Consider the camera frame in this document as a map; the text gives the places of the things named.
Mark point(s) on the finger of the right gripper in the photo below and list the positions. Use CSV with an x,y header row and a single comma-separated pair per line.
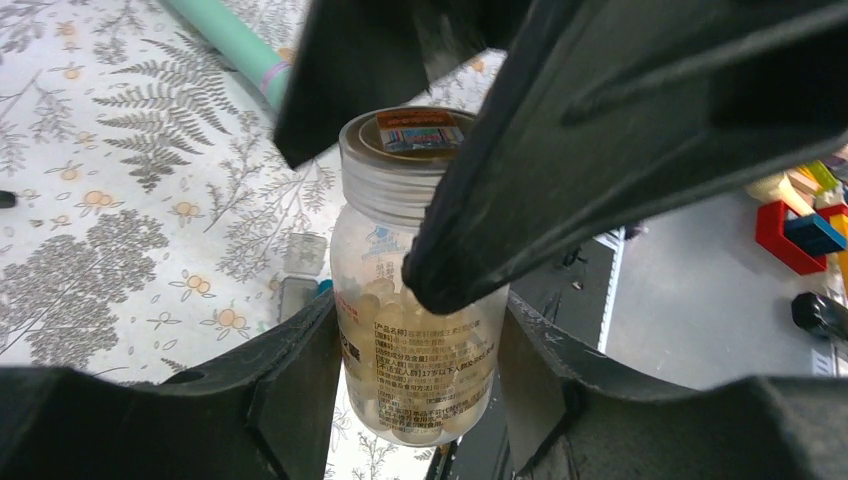
x,y
357,56
608,112

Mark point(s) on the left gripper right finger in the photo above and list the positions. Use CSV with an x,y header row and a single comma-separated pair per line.
x,y
574,413

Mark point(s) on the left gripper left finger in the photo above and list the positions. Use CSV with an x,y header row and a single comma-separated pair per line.
x,y
263,410

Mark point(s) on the amber glass pill bottle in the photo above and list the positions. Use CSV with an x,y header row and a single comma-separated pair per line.
x,y
413,377

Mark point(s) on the teal pill organizer box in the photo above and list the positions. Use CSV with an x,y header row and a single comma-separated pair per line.
x,y
303,263

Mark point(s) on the mint green tube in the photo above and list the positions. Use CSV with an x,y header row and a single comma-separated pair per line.
x,y
238,44

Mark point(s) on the red plastic tray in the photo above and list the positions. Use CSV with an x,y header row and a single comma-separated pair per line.
x,y
770,222

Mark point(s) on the floral table mat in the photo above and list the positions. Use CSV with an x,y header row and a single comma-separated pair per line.
x,y
153,208

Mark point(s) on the black round object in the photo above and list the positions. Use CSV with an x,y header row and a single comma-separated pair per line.
x,y
820,316

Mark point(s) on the dark blue block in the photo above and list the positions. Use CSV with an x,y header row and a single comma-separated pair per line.
x,y
814,235

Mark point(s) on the microphone on tripod stand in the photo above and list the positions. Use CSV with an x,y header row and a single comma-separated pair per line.
x,y
7,199

